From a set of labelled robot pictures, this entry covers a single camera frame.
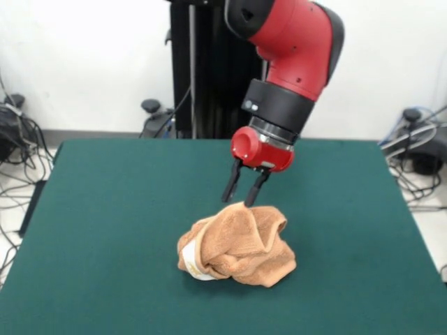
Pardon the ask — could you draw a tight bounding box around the tan terry towel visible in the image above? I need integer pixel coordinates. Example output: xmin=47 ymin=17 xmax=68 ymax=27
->
xmin=177 ymin=201 xmax=298 ymax=289

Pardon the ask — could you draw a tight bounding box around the dark green table cloth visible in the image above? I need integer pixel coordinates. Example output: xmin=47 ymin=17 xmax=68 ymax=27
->
xmin=0 ymin=138 xmax=447 ymax=335

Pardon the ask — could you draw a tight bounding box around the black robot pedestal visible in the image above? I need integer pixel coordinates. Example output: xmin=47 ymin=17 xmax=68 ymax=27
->
xmin=139 ymin=0 xmax=270 ymax=140

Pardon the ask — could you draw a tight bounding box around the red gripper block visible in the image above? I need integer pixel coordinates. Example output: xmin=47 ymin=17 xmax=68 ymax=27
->
xmin=221 ymin=126 xmax=295 ymax=207

